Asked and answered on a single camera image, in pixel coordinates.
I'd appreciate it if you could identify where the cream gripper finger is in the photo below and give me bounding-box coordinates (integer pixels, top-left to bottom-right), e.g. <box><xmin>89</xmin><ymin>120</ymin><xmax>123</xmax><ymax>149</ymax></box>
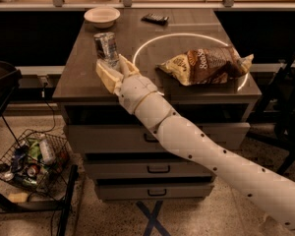
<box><xmin>119</xmin><ymin>55</ymin><xmax>140</xmax><ymax>78</ymax></box>
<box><xmin>95</xmin><ymin>60</ymin><xmax>124</xmax><ymax>94</ymax></box>

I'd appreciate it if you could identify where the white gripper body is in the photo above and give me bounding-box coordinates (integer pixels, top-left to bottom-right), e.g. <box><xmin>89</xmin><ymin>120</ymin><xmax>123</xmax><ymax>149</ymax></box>
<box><xmin>115</xmin><ymin>75</ymin><xmax>157</xmax><ymax>114</ymax></box>

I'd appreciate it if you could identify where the silver redbull can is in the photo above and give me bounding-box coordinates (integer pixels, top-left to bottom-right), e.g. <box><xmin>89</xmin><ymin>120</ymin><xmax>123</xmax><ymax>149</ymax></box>
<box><xmin>93</xmin><ymin>32</ymin><xmax>120</xmax><ymax>70</ymax></box>

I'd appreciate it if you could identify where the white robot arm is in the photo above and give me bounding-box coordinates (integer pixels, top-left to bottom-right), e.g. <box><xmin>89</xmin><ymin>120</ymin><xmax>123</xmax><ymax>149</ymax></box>
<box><xmin>95</xmin><ymin>56</ymin><xmax>295</xmax><ymax>234</ymax></box>

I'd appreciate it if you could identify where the red soda can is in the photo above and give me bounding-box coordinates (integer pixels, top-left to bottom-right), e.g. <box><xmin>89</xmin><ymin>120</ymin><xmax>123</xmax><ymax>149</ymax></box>
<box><xmin>27</xmin><ymin>164</ymin><xmax>40</xmax><ymax>178</ymax></box>

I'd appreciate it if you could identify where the white ceramic bowl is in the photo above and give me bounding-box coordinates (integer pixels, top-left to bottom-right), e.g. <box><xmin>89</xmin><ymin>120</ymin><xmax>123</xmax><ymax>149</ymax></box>
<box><xmin>84</xmin><ymin>6</ymin><xmax>120</xmax><ymax>29</ymax></box>

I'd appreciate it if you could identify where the black remote control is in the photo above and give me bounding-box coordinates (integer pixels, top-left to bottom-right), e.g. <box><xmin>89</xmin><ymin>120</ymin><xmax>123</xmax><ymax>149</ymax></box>
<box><xmin>142</xmin><ymin>13</ymin><xmax>168</xmax><ymax>26</ymax></box>

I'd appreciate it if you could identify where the grey drawer cabinet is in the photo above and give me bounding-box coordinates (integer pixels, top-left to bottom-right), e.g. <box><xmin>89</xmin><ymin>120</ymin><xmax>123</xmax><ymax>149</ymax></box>
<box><xmin>53</xmin><ymin>9</ymin><xmax>261</xmax><ymax>201</ymax></box>

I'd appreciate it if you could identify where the brown chips bag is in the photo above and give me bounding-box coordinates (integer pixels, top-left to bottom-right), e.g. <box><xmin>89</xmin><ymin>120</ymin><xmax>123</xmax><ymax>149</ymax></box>
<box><xmin>157</xmin><ymin>46</ymin><xmax>254</xmax><ymax>87</ymax></box>

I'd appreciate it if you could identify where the clear plastic bottle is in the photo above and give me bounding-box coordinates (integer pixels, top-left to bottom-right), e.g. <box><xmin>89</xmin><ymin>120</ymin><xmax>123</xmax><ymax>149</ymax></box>
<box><xmin>39</xmin><ymin>134</ymin><xmax>56</xmax><ymax>165</ymax></box>

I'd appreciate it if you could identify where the green snack packet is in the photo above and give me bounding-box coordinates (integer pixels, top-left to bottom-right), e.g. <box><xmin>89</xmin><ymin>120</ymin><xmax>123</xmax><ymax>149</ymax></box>
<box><xmin>27</xmin><ymin>138</ymin><xmax>42</xmax><ymax>163</ymax></box>

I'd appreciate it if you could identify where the blue snack packet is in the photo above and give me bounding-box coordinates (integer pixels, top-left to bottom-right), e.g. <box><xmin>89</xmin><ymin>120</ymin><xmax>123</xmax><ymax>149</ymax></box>
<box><xmin>11</xmin><ymin>146</ymin><xmax>29</xmax><ymax>173</ymax></box>

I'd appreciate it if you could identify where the black office chair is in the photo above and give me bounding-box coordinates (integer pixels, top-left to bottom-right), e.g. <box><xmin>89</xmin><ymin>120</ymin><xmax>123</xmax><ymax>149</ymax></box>
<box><xmin>247</xmin><ymin>51</ymin><xmax>295</xmax><ymax>175</ymax></box>

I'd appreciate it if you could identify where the black power cable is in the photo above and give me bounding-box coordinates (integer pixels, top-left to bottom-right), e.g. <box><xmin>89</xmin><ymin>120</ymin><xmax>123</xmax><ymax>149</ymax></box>
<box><xmin>29</xmin><ymin>82</ymin><xmax>58</xmax><ymax>136</ymax></box>

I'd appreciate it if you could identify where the black cart frame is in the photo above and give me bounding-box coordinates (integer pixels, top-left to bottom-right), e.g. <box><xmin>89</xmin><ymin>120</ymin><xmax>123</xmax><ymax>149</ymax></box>
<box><xmin>0</xmin><ymin>61</ymin><xmax>79</xmax><ymax>236</ymax></box>

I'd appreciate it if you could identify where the wire basket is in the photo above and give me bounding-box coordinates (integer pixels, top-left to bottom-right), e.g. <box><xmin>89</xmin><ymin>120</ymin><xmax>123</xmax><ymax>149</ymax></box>
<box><xmin>0</xmin><ymin>130</ymin><xmax>70</xmax><ymax>193</ymax></box>

